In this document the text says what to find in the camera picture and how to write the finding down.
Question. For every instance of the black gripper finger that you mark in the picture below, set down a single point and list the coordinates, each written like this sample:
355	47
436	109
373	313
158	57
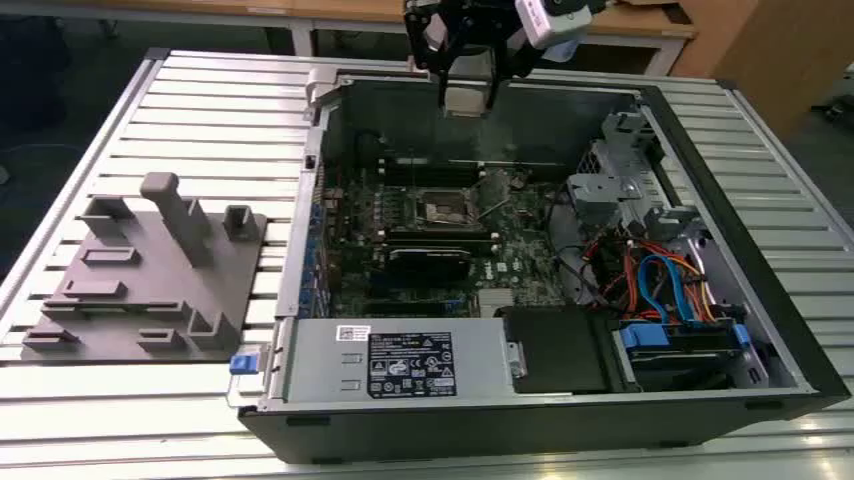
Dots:
513	55
423	40

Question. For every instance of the silver CPU chip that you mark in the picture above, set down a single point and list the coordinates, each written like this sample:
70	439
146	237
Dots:
467	102

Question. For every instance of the CPU socket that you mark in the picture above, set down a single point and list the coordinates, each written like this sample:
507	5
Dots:
445	206

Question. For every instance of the pale blue teach pendant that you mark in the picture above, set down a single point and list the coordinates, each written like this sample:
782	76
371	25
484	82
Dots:
563	50

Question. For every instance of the green RAM stick white label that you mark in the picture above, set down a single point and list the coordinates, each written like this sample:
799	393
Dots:
413	161

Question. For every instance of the metal disk bay cage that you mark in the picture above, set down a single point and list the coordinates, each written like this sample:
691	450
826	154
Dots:
593	192

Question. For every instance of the green motherboard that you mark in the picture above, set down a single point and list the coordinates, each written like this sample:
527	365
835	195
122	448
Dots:
527	250

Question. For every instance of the wooden cabinet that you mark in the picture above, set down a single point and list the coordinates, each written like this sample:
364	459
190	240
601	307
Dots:
787	50

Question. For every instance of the black graphics card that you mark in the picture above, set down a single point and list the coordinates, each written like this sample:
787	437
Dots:
427	267

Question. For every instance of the silver chipset heatsink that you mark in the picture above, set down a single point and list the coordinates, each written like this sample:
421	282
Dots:
496	298

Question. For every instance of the black plastic shroud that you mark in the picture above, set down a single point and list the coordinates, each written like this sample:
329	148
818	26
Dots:
560	350

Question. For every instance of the hard disk in blue carrier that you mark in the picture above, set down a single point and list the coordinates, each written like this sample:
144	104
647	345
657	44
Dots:
643	337

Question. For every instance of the grey parts rack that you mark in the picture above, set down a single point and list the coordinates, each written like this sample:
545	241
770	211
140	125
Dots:
166	300

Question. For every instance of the silver power supply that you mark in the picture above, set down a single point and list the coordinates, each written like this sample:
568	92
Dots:
313	360

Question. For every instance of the blue case latch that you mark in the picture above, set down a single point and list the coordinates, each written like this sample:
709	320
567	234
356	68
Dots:
241	365

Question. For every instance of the black PC case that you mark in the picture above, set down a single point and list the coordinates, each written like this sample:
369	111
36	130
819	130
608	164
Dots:
467	430

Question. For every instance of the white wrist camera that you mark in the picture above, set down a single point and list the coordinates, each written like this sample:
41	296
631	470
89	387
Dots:
553	25

